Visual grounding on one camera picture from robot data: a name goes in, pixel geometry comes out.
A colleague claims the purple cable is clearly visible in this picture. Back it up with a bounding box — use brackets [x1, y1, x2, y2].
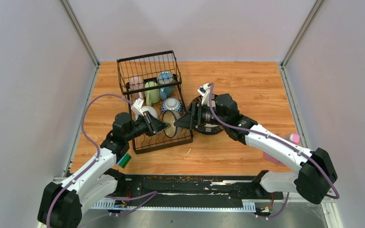
[45, 93, 158, 228]
[208, 83, 341, 220]

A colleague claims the blue butterfly mug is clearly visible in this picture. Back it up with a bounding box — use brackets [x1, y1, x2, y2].
[157, 71, 174, 100]

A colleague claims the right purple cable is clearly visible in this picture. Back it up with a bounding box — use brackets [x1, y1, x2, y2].
[208, 83, 341, 220]

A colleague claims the light green mug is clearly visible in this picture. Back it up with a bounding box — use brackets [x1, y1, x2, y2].
[144, 81, 161, 106]

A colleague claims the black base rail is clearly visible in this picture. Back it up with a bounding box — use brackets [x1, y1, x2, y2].
[48, 173, 334, 218]

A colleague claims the black rimmed white plate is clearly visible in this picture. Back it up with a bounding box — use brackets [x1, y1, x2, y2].
[187, 95, 224, 135]

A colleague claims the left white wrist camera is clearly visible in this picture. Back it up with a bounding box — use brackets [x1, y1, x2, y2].
[131, 98, 144, 117]

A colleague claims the dark brown speckled bowl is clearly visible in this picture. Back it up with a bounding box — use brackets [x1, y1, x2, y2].
[162, 110, 182, 138]

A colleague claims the pink box with mirror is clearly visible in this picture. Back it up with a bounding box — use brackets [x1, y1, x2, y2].
[263, 133, 300, 167]

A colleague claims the black wire dish rack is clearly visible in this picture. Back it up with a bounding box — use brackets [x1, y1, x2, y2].
[117, 50, 193, 154]

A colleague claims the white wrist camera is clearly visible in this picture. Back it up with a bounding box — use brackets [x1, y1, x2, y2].
[131, 98, 144, 117]
[197, 83, 211, 106]

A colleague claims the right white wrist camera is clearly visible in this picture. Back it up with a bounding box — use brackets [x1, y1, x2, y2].
[197, 83, 211, 106]

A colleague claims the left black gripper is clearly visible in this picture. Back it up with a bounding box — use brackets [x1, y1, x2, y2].
[125, 111, 171, 142]

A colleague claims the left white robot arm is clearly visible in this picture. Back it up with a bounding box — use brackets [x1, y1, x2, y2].
[37, 112, 171, 228]

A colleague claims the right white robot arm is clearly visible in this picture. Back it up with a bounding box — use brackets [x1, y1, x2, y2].
[174, 94, 339, 204]

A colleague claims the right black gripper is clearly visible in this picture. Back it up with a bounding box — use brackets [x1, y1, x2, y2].
[174, 101, 228, 130]

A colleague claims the pink ceramic mug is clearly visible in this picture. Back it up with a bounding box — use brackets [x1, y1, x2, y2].
[129, 76, 145, 99]

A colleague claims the white ribbed bowl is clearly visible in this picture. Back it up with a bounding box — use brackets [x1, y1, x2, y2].
[141, 105, 159, 119]

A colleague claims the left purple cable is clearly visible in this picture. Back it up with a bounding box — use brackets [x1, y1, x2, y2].
[45, 93, 158, 228]

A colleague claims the blue green striped sponge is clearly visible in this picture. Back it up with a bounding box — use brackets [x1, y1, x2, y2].
[116, 153, 132, 168]

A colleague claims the white black bowl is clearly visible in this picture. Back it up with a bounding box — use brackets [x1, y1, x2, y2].
[161, 97, 183, 114]

